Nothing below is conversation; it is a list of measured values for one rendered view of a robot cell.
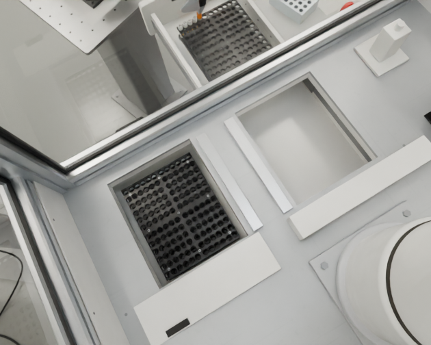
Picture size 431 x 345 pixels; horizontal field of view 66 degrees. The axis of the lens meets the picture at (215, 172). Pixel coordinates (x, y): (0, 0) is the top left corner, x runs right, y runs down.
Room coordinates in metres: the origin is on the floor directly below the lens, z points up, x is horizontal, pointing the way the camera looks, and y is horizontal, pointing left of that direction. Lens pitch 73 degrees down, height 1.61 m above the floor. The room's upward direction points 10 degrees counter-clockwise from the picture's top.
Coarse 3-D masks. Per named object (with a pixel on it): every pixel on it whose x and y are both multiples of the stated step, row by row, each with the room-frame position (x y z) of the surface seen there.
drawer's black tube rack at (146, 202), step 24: (192, 168) 0.24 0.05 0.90; (144, 192) 0.20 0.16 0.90; (168, 192) 0.19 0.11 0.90; (192, 192) 0.19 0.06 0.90; (144, 216) 0.16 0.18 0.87; (168, 216) 0.14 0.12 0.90; (192, 216) 0.13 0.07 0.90; (216, 216) 0.13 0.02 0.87; (168, 240) 0.09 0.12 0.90; (192, 240) 0.08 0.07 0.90; (216, 240) 0.07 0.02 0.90; (168, 264) 0.04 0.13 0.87; (192, 264) 0.03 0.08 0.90
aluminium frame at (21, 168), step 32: (384, 0) 0.52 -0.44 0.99; (320, 32) 0.46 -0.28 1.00; (352, 32) 0.48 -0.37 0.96; (288, 64) 0.42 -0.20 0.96; (224, 96) 0.36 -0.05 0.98; (160, 128) 0.31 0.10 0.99; (0, 160) 0.22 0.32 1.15; (32, 160) 0.23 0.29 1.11; (96, 160) 0.26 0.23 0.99; (32, 192) 0.19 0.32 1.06; (64, 192) 0.22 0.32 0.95; (32, 224) 0.13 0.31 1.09; (64, 288) 0.02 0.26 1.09; (64, 320) -0.02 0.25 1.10
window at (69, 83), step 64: (0, 0) 0.29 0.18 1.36; (64, 0) 0.31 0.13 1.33; (128, 0) 0.34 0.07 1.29; (192, 0) 0.36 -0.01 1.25; (256, 0) 0.40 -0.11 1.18; (320, 0) 0.46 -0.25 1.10; (0, 64) 0.28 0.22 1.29; (64, 64) 0.30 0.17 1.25; (128, 64) 0.32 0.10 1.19; (192, 64) 0.36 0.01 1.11; (256, 64) 0.41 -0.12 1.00; (0, 128) 0.25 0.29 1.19; (64, 128) 0.27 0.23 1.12; (128, 128) 0.30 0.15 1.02
